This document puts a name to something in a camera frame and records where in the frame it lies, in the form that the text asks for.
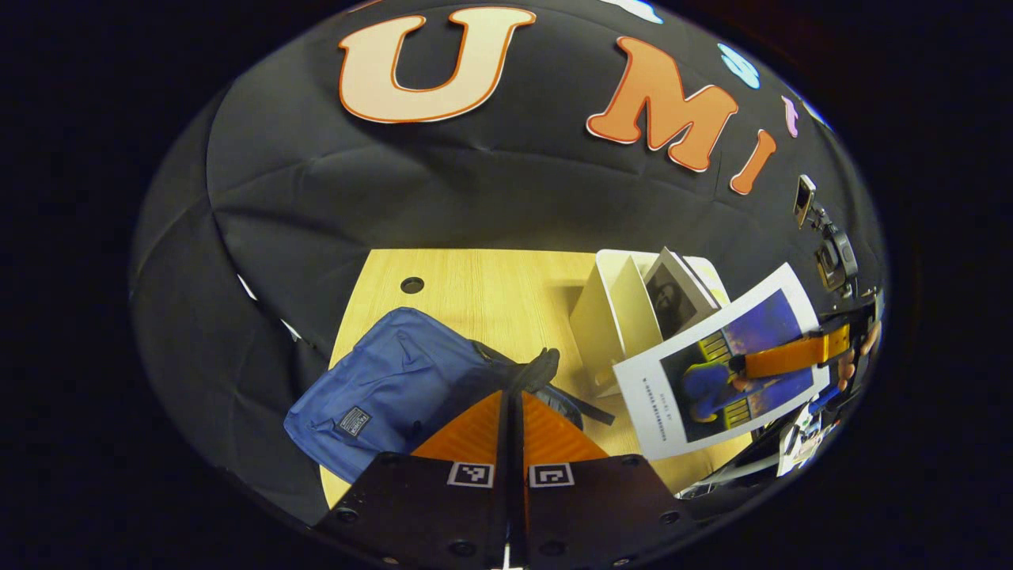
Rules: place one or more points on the white printed packaging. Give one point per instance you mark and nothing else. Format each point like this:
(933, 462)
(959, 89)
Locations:
(799, 443)

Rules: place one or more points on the white bookshelf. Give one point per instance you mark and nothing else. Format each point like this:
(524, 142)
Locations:
(609, 317)

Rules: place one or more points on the blue cover book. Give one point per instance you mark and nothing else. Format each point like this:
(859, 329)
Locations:
(657, 396)

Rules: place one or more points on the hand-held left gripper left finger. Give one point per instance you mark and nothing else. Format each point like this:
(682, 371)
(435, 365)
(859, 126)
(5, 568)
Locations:
(500, 514)

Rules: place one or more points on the white portrait cover book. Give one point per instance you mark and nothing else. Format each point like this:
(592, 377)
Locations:
(673, 297)

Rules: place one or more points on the blue schoolbag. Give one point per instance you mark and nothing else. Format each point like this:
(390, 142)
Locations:
(396, 380)

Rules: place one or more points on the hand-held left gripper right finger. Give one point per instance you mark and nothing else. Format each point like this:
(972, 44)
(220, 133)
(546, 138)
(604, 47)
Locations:
(524, 514)

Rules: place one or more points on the black action camera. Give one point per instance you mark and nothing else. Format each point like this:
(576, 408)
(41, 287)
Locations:
(837, 261)

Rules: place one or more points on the smartphone on mount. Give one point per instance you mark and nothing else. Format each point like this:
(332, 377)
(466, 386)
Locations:
(804, 199)

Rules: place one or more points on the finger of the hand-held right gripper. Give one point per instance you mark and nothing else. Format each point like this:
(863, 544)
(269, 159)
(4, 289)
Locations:
(783, 356)

